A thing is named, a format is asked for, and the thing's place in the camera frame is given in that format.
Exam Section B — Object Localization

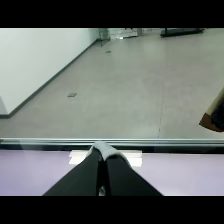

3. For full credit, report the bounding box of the silver frame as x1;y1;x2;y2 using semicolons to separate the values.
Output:
0;137;224;148

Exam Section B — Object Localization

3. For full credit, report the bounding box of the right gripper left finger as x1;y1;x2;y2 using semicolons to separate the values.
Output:
43;141;105;197

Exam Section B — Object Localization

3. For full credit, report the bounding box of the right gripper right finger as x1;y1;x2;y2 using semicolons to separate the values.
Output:
102;142;164;197

